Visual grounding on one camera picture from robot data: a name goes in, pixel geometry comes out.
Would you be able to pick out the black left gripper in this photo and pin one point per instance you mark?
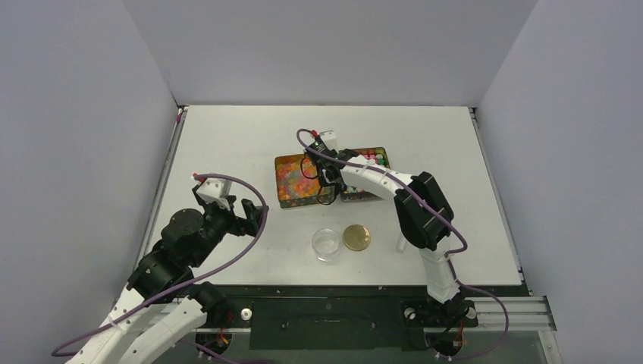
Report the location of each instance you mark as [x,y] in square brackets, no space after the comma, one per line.
[253,213]

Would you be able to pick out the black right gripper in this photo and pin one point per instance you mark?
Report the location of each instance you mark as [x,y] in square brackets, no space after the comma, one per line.
[324,171]

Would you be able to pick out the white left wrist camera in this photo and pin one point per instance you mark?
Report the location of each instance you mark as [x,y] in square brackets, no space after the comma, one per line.
[212,191]

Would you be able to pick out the clear round plastic container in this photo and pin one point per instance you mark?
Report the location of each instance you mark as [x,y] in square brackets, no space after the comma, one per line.
[326,244]

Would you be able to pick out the gold round lid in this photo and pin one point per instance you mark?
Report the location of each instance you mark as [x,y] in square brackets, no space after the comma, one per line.
[356,237]

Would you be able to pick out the tin of translucent star candies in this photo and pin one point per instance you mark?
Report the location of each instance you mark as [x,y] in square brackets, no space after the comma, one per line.
[295,186]

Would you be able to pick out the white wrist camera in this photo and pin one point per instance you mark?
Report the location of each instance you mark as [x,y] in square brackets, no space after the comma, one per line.
[212,191]
[329,137]

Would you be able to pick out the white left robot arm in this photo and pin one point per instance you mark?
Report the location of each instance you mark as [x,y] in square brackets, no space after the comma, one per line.
[162,300]

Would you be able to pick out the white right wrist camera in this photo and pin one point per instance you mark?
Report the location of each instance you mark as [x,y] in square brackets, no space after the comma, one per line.
[329,137]

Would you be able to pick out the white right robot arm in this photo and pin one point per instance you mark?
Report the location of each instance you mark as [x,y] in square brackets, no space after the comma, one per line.
[423,213]

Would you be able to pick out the clear plastic scoop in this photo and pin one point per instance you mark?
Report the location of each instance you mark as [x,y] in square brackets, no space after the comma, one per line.
[401,243]

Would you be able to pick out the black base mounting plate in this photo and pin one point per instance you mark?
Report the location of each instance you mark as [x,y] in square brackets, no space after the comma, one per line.
[348,317]

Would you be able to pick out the aluminium rail frame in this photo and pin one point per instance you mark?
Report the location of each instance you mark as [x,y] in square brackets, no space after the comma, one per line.
[524,313]

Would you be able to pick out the tin of pastel star candies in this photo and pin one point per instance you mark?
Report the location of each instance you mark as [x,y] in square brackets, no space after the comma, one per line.
[377,155]

